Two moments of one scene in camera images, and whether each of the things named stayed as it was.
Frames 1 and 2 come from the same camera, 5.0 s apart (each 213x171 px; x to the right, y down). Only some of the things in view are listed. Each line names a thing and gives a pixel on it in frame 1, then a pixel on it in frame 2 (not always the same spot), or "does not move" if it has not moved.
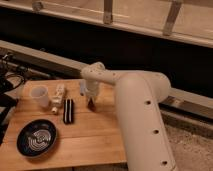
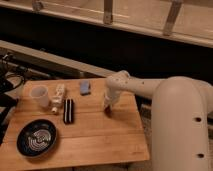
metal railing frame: [181, 20] does not move
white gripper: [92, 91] → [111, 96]
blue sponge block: [82, 87] does not move
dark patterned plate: [35, 138] does not move
